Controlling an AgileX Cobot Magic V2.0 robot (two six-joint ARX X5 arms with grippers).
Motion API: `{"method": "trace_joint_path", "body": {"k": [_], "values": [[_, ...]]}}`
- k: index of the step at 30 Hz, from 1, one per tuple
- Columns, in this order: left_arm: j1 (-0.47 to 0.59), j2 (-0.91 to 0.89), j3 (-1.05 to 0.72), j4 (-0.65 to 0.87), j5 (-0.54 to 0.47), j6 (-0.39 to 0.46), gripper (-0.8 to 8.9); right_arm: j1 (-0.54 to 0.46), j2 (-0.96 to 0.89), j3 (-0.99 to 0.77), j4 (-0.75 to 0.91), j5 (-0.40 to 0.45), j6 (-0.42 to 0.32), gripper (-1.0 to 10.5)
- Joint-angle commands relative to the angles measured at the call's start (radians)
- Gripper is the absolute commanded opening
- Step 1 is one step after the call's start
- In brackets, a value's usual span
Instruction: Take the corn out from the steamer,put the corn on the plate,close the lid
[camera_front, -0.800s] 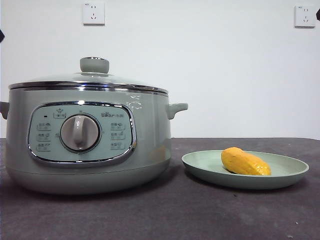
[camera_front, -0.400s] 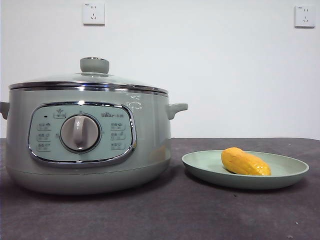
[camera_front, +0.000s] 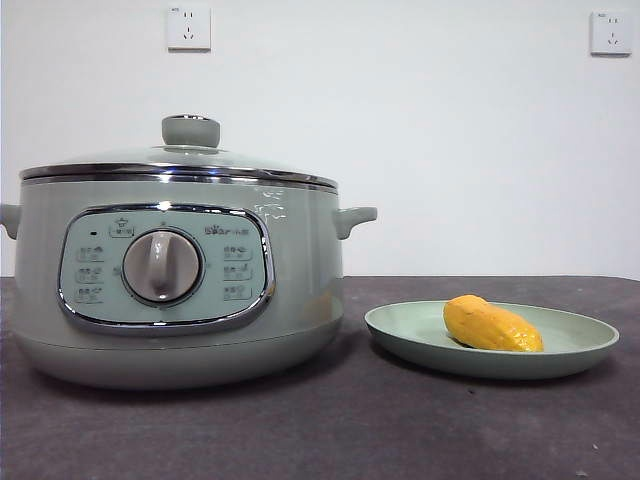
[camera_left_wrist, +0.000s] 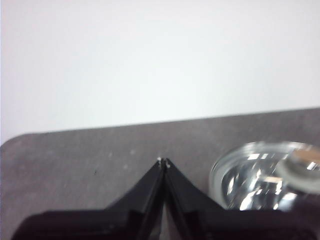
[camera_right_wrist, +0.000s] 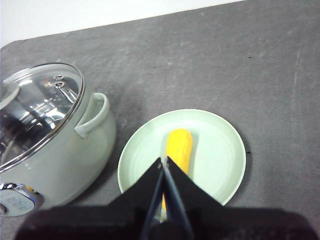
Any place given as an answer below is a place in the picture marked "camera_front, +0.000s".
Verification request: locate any glass lid with green knob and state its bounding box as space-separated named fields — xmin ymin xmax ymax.
xmin=19 ymin=113 xmax=339 ymax=182

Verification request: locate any pale green electric steamer pot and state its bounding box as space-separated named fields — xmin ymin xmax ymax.
xmin=0 ymin=174 xmax=379 ymax=391

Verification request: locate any pale green round plate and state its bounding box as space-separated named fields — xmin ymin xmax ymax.
xmin=363 ymin=299 xmax=621 ymax=380

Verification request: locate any white wall socket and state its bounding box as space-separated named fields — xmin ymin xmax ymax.
xmin=167 ymin=5 xmax=212 ymax=53
xmin=589 ymin=10 xmax=633 ymax=57

